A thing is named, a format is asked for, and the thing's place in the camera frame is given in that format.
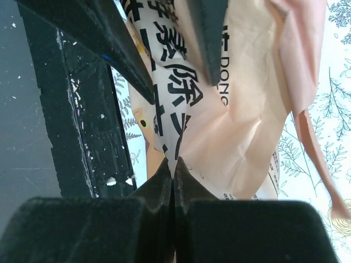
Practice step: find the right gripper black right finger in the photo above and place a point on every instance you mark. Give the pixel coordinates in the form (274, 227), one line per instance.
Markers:
(208, 229)

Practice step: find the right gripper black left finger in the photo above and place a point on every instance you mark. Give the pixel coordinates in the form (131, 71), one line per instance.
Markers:
(128, 229)

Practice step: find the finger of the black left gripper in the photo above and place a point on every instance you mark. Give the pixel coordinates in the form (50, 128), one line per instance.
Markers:
(208, 19)
(99, 27)

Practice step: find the pink cat litter bag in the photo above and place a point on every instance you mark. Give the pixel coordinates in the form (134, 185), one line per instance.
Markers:
(227, 132)

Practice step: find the floral tablecloth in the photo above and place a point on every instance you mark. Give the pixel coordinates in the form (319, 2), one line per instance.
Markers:
(330, 117)

